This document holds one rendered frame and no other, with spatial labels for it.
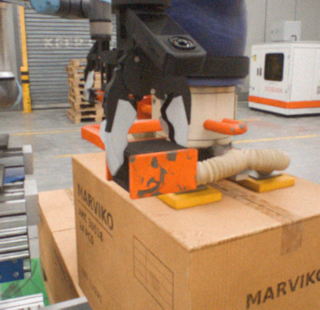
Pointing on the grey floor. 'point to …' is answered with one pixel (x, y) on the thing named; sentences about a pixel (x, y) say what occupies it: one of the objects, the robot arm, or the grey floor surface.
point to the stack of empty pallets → (94, 110)
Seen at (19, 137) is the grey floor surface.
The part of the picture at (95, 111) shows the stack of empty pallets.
